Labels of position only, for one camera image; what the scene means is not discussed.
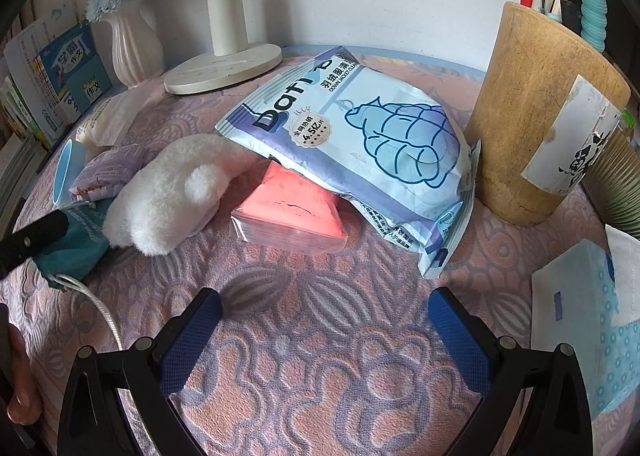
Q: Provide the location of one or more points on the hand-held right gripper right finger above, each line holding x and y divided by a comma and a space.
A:
462, 346

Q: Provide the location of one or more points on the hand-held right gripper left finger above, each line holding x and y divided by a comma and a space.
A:
187, 346

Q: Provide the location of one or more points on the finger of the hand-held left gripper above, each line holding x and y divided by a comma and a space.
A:
30, 243

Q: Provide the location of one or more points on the teal cloth pouch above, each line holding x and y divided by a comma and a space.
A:
75, 246

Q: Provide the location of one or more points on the purple packet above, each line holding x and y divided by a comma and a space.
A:
110, 168

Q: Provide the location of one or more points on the white plush toy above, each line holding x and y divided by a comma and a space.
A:
170, 196

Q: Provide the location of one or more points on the white translucent packet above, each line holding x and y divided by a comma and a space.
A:
110, 118

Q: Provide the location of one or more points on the red tissue pack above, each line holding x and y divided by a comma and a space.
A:
295, 211

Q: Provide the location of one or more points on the blue wet wipes pack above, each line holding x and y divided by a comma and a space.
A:
375, 130

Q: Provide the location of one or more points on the person's left hand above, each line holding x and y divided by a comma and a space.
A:
21, 386

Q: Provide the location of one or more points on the row of books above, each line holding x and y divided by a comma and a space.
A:
17, 120

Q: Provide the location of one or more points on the pink patterned blanket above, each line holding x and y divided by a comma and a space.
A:
310, 326

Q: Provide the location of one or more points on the blue dotted tissue box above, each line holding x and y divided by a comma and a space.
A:
585, 321

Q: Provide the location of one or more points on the blue cover book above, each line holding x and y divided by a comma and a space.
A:
75, 75

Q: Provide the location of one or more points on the white cover book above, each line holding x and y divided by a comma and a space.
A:
30, 50

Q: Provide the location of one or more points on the wooden pen holder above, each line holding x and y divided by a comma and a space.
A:
520, 135

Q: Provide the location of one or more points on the white ribbed vase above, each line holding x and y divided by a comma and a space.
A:
132, 50

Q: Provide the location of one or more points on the brown corrugated paper cup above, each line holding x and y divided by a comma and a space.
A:
617, 180

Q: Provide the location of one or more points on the white desk lamp base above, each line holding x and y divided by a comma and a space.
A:
227, 30

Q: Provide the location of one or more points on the light blue ribbed tube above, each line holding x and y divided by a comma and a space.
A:
593, 0

